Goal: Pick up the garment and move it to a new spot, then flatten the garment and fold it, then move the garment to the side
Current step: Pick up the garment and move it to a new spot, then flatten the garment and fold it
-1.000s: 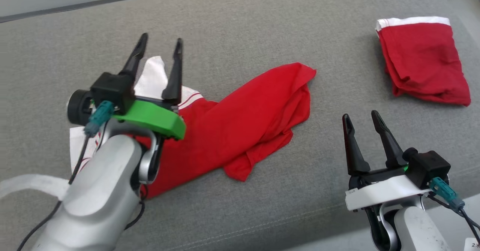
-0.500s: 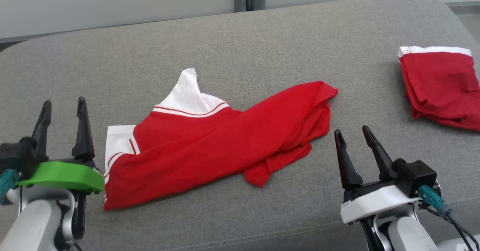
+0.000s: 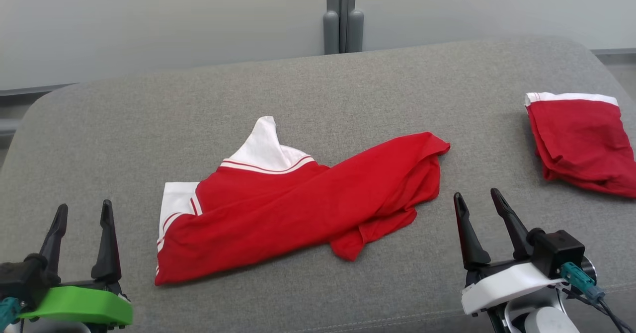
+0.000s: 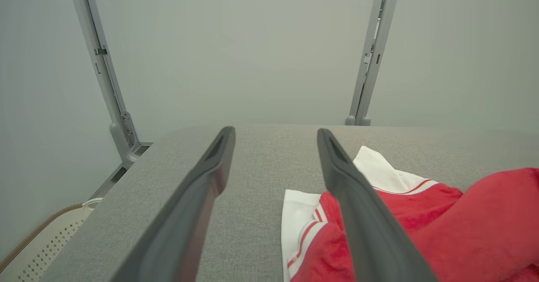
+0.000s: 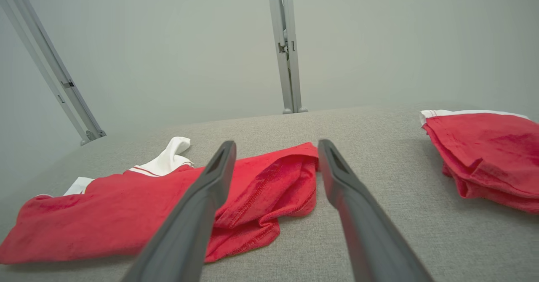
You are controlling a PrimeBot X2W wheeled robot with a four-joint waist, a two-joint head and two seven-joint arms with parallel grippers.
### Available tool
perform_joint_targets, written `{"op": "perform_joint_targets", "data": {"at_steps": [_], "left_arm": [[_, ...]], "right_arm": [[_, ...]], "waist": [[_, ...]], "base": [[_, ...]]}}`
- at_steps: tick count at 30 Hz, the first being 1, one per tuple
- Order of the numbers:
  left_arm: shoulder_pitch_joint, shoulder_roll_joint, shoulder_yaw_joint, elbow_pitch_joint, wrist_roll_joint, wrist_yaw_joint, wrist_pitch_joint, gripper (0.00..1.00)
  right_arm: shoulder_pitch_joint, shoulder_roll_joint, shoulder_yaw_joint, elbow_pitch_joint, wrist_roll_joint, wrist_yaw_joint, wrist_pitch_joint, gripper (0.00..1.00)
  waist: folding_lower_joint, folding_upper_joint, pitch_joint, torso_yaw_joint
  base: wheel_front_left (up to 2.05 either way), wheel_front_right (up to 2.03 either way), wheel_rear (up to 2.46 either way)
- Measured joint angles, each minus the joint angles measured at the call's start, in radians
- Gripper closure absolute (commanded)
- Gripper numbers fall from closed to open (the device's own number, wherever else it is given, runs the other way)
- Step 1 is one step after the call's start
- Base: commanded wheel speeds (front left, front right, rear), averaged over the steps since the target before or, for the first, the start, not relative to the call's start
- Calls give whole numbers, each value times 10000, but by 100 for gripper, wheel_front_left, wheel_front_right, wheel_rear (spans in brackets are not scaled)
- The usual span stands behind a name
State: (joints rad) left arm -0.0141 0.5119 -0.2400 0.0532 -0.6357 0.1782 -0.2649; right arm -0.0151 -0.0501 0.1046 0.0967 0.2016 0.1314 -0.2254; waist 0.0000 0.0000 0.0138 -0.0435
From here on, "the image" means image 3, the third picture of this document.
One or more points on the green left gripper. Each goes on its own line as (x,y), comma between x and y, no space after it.
(79,305)

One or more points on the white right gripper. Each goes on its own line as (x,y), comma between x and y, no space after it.
(502,286)

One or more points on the red shorts with white stripe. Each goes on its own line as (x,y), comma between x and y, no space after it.
(581,139)

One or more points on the red and white t-shirt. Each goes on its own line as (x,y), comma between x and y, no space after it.
(278,208)

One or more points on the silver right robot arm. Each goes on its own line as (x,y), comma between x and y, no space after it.
(546,320)

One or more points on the grey fabric sofa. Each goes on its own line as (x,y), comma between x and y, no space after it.
(348,89)

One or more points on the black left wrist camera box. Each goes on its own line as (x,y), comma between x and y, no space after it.
(20,281)

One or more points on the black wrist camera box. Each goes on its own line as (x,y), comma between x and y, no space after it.
(561,251)
(20,281)

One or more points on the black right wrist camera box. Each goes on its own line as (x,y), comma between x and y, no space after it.
(561,251)

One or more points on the grey wall panel post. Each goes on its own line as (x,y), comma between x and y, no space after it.
(343,25)

